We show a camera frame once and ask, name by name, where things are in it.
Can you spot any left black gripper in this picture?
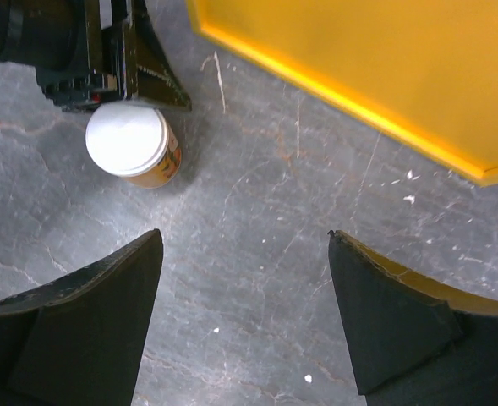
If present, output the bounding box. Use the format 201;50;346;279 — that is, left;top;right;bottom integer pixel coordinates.
0;0;192;112

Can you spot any small orange jar white lid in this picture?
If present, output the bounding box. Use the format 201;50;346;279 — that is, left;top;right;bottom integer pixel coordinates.
85;102;182;189

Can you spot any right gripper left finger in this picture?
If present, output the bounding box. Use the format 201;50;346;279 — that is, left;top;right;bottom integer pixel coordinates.
0;229;163;405

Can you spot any yellow wooden box counter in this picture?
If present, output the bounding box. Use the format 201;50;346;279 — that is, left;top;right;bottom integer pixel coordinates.
187;1;498;186

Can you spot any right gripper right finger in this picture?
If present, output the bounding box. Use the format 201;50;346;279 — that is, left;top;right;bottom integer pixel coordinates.
328;231;498;405

